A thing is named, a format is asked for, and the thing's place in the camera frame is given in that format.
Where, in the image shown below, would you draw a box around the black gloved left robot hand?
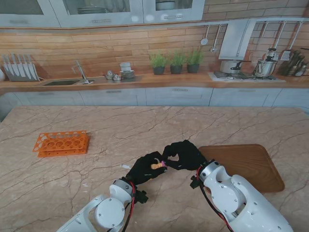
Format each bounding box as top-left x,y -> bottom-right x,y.
125,151 -> 169,186

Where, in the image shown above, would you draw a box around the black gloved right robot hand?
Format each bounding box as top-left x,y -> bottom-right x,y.
162,139 -> 208,171

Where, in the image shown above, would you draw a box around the yellow microfibre cloth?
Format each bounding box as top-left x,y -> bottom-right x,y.
151,158 -> 165,170

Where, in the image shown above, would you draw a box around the brown wooden tray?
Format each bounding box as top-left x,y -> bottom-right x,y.
198,144 -> 285,193

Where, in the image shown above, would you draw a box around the orange test tube rack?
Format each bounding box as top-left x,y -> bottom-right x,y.
31,130 -> 90,158

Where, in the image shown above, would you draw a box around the printed kitchen backdrop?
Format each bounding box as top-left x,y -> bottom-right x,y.
0,0 -> 309,108

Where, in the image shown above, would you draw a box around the red black right arm cables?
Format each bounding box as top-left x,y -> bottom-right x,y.
196,166 -> 233,231

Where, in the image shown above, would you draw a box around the red black arm cables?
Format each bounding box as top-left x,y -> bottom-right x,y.
106,180 -> 136,232
196,166 -> 233,231

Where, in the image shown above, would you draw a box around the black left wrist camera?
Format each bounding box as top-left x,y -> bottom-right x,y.
135,189 -> 149,203

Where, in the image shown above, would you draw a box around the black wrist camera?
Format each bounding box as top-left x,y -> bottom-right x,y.
190,175 -> 201,189
135,189 -> 149,203

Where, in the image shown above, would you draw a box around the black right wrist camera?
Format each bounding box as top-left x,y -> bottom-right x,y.
190,175 -> 201,189

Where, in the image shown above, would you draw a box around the red black left arm cables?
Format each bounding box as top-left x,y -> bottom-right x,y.
106,180 -> 136,232

